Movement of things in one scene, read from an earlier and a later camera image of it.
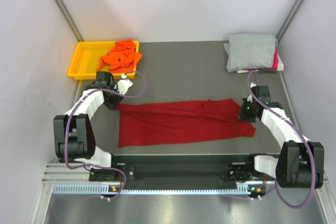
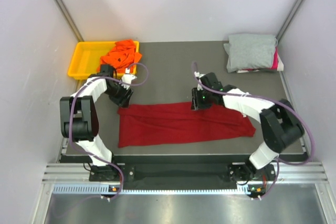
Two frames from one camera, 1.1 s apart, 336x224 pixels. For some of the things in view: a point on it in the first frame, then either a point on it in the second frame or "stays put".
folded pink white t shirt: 278,64 stays put
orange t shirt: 122,58 stays put
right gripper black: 242,116 → 196,104
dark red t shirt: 154,123 stays put
